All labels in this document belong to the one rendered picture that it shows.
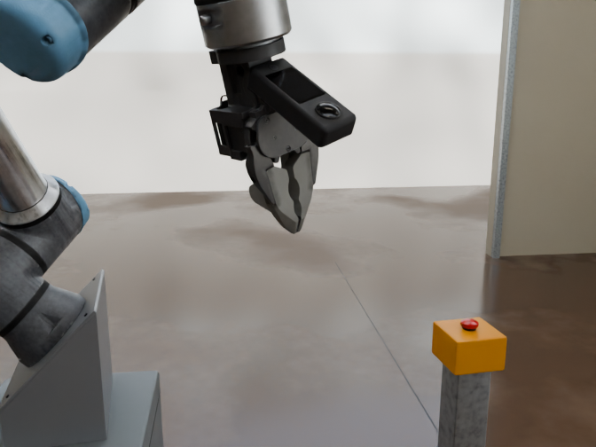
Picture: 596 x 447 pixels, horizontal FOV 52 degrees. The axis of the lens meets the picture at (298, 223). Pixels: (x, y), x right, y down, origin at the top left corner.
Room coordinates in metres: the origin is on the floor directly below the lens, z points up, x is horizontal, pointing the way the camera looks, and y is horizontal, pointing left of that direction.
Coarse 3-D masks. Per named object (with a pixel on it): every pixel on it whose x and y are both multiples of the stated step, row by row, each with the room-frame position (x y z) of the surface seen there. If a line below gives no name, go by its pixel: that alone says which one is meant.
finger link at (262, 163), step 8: (256, 144) 0.63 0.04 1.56; (248, 152) 0.63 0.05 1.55; (256, 152) 0.63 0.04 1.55; (248, 160) 0.63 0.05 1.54; (256, 160) 0.63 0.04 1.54; (264, 160) 0.63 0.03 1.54; (248, 168) 0.63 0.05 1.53; (256, 168) 0.63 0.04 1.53; (264, 168) 0.63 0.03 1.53; (256, 176) 0.63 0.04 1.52; (264, 176) 0.63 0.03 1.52; (256, 184) 0.64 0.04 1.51; (264, 184) 0.63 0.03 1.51; (264, 192) 0.64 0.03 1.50; (272, 200) 0.64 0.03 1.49
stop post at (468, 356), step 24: (456, 336) 1.22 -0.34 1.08; (480, 336) 1.22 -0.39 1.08; (504, 336) 1.22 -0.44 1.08; (456, 360) 1.20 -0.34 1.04; (480, 360) 1.21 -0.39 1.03; (504, 360) 1.22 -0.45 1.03; (456, 384) 1.22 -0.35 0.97; (480, 384) 1.23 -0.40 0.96; (456, 408) 1.22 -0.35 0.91; (480, 408) 1.23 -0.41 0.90; (456, 432) 1.22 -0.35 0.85; (480, 432) 1.23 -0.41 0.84
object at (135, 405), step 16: (112, 384) 1.44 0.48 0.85; (128, 384) 1.44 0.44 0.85; (144, 384) 1.44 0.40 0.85; (0, 400) 1.36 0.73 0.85; (112, 400) 1.36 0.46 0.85; (128, 400) 1.36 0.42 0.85; (144, 400) 1.36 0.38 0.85; (160, 400) 1.50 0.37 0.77; (112, 416) 1.29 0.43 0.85; (128, 416) 1.29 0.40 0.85; (144, 416) 1.29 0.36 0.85; (160, 416) 1.48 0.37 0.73; (0, 432) 1.22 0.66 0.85; (112, 432) 1.22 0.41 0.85; (128, 432) 1.22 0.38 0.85; (144, 432) 1.22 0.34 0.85; (160, 432) 1.46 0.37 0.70
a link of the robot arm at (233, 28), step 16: (240, 0) 0.60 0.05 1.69; (256, 0) 0.60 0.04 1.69; (272, 0) 0.61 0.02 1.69; (208, 16) 0.62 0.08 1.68; (224, 16) 0.61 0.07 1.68; (240, 16) 0.60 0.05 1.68; (256, 16) 0.61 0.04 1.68; (272, 16) 0.61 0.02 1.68; (288, 16) 0.64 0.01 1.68; (208, 32) 0.62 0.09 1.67; (224, 32) 0.61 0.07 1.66; (240, 32) 0.61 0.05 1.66; (256, 32) 0.61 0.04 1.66; (272, 32) 0.61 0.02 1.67; (288, 32) 0.64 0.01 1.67; (208, 48) 0.63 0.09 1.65; (224, 48) 0.62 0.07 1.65; (240, 48) 0.62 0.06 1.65
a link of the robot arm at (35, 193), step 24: (0, 120) 1.18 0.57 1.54; (0, 144) 1.19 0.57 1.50; (0, 168) 1.20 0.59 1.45; (24, 168) 1.25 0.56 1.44; (0, 192) 1.24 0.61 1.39; (24, 192) 1.26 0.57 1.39; (48, 192) 1.32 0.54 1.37; (72, 192) 1.39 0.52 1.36; (0, 216) 1.28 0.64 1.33; (24, 216) 1.28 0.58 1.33; (48, 216) 1.30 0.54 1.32; (72, 216) 1.37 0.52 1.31; (24, 240) 1.28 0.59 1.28; (48, 240) 1.32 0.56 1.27; (72, 240) 1.40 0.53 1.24; (48, 264) 1.33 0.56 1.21
